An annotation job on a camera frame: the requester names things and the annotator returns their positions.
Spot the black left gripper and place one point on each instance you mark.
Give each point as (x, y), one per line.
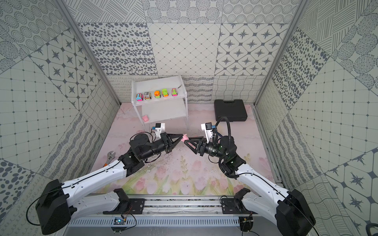
(167, 143)

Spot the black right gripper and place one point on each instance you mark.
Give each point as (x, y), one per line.
(200, 146)

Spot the pink rubber pig toy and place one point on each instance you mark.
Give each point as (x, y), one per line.
(184, 138)
(145, 118)

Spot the orange green toy dump truck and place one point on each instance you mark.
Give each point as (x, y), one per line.
(164, 92)

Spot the pink green toy truck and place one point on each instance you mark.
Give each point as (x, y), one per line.
(174, 92)

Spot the green orange toy mixer truck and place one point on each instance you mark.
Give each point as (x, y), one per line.
(157, 94)

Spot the pink teal toy truck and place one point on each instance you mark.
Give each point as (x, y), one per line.
(139, 97)

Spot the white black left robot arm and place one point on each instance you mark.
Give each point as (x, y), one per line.
(60, 203)

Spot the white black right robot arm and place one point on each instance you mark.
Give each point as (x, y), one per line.
(288, 210)

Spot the white two-tier shelf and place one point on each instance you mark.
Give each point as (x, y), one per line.
(160, 110)

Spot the black plastic tool case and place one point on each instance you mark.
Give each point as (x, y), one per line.
(234, 110)

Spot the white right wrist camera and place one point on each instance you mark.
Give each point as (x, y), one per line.
(208, 129)

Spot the orange handled adjustable wrench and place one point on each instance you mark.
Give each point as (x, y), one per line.
(110, 158)

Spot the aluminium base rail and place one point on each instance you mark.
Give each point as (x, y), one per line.
(171, 211)

